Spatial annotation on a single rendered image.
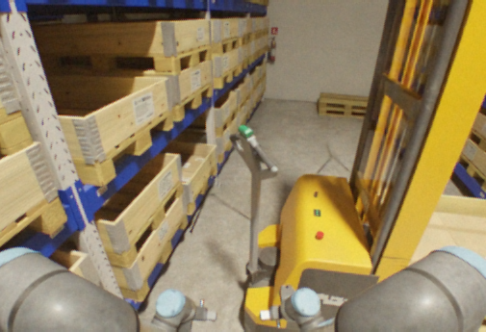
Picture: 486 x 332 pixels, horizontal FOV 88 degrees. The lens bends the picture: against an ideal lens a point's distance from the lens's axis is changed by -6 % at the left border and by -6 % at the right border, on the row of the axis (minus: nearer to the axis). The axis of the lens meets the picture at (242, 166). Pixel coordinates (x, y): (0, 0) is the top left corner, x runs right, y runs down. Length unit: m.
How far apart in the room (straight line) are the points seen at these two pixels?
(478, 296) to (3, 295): 0.69
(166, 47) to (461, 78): 1.60
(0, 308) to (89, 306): 0.12
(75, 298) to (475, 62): 1.17
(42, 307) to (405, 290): 0.50
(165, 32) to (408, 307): 1.86
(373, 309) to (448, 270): 0.13
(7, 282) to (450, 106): 1.21
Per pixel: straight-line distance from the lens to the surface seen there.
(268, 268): 1.92
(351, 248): 1.47
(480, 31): 1.10
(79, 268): 1.41
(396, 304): 0.47
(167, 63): 1.99
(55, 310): 0.47
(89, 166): 1.40
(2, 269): 0.55
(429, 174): 1.22
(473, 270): 0.55
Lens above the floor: 1.89
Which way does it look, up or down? 30 degrees down
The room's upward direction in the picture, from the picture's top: straight up
